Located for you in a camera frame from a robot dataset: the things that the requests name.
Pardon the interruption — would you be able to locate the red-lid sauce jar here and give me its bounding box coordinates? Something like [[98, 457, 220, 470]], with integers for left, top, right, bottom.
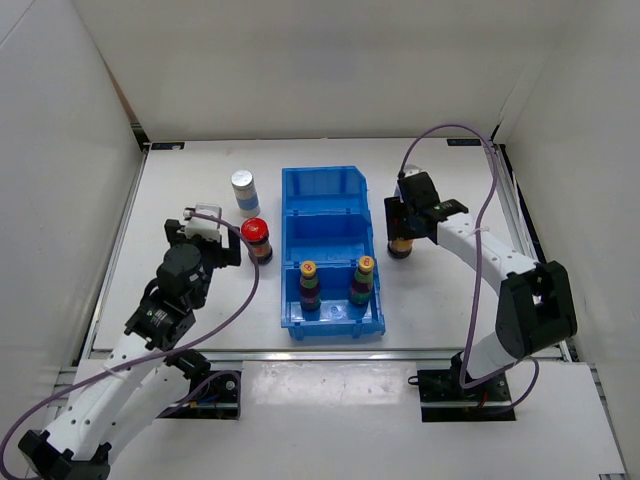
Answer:
[[241, 217, 273, 265], [387, 239, 413, 260]]

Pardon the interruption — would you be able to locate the yellow-cap sauce bottle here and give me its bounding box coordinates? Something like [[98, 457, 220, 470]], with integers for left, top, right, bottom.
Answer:
[[299, 260, 321, 311], [349, 256, 375, 306]]

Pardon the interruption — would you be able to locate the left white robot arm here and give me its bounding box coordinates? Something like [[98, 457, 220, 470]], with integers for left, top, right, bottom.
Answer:
[[18, 210, 250, 479]]

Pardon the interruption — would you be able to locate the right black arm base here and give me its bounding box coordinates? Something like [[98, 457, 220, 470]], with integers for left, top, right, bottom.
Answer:
[[407, 370, 516, 423]]

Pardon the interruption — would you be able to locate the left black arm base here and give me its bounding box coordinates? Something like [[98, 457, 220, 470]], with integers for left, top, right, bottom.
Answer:
[[157, 349, 242, 420]]

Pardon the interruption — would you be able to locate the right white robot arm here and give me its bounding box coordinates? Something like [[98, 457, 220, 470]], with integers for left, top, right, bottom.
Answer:
[[384, 171, 578, 400]]

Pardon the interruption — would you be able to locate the right black corner label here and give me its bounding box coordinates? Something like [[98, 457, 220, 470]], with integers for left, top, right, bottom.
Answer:
[[446, 138, 482, 147]]

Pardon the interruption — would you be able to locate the black corner label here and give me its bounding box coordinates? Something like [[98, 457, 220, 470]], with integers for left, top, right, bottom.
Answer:
[[150, 142, 185, 151], [446, 138, 482, 147]]

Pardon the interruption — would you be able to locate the blue plastic divided bin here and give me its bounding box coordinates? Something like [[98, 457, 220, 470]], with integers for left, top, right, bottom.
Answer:
[[280, 166, 386, 341]]

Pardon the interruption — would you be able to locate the left white shaker silver cap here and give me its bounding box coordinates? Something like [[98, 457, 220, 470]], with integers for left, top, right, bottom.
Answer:
[[231, 170, 260, 218]]

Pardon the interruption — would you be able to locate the left black corner label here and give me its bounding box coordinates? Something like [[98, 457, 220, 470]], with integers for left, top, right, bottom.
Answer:
[[150, 142, 185, 151]]

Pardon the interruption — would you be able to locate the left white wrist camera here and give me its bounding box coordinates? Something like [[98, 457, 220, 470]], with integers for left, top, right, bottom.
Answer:
[[183, 203, 222, 243]]

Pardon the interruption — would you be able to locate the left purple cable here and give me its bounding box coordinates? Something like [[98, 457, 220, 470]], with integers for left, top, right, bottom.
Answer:
[[0, 212, 261, 479]]

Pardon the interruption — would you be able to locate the left aluminium side rail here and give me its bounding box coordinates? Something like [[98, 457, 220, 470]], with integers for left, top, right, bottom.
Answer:
[[70, 144, 149, 367]]

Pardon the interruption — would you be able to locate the front aluminium rail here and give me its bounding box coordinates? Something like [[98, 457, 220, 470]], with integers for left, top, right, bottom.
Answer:
[[202, 348, 458, 362]]

